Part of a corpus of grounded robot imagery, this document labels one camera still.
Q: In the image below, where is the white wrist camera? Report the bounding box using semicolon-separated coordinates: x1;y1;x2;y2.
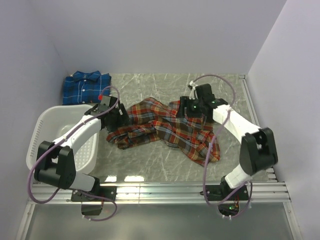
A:
187;80;198;100
93;95;119;114

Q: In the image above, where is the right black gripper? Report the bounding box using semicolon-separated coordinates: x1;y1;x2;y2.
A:
175;96;204;119

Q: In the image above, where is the folded blue plaid shirt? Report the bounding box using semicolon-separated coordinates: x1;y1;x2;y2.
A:
62;70;112;105

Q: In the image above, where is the aluminium mounting rail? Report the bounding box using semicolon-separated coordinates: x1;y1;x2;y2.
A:
32;182;291;205

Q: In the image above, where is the white plastic laundry basket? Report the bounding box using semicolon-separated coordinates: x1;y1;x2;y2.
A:
26;104;99;174

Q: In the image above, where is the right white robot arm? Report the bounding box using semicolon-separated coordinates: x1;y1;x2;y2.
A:
176;81;278;202

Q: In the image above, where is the red brown plaid shirt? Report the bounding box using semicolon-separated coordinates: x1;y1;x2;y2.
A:
106;97;221;166

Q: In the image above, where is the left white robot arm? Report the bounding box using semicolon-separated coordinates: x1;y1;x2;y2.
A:
29;103;130;201

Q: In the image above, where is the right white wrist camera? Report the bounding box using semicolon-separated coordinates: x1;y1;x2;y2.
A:
187;80;198;100

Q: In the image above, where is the aluminium side rail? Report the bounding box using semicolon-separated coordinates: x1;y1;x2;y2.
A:
238;74;278;183

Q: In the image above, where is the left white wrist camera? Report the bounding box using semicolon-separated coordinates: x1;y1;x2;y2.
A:
93;95;119;114

